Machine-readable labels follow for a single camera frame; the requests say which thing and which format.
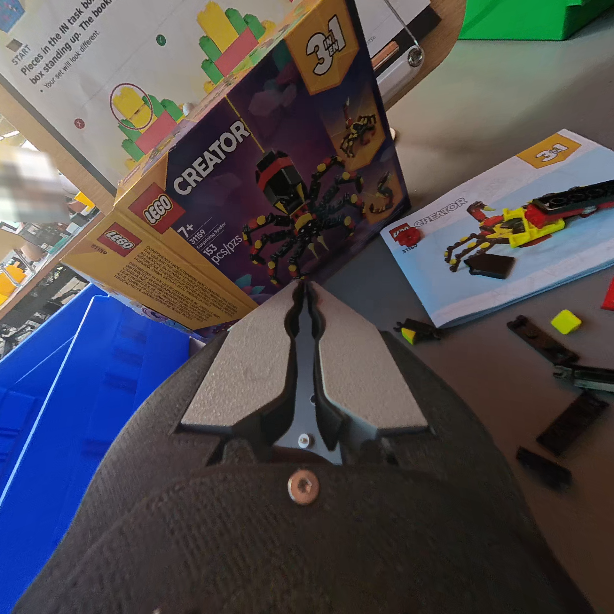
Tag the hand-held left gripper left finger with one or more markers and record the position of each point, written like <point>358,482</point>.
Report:
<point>244,374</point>

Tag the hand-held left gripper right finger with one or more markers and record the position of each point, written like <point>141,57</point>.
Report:
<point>369,379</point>

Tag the black yellow lego wedge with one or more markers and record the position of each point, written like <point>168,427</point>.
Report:
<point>417,331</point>

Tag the lego pieces pile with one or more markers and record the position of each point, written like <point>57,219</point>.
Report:
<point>566,321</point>

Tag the red round lego piece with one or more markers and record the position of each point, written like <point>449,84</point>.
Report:
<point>411,235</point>

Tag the black lego slope tile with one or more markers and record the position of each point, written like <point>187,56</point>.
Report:
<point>491,266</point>

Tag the purple cardboard lego box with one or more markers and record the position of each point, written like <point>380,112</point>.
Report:
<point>288,144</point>

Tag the brown Lego plate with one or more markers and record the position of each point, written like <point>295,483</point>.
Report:
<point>571,196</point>

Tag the blue plastic bin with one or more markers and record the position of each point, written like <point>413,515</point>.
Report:
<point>72,383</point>

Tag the scorpion cover instruction booklet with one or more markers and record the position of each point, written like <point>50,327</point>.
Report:
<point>527,288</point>

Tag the instruction sheet on wooden board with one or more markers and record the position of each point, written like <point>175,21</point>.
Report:
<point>443,52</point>

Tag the green plastic bin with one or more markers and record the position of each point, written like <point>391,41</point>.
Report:
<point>527,19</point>

